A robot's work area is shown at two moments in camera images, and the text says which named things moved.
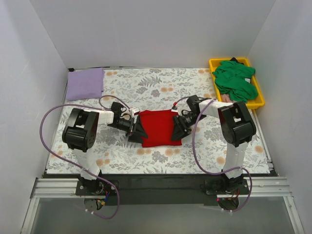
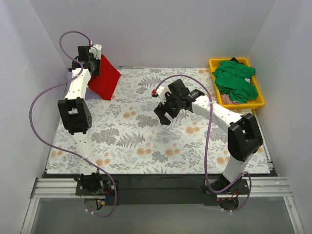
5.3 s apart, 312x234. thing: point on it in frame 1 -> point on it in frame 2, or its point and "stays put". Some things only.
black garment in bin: [234, 59] stays put
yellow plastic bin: [214, 64] stays put
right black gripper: [180, 125] -> [168, 107]
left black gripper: [134, 128] -> [95, 67]
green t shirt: [230, 78] stays put
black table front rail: [161, 188] stays put
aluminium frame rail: [257, 187] stays put
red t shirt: [158, 126] -> [105, 85]
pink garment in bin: [225, 98] stays put
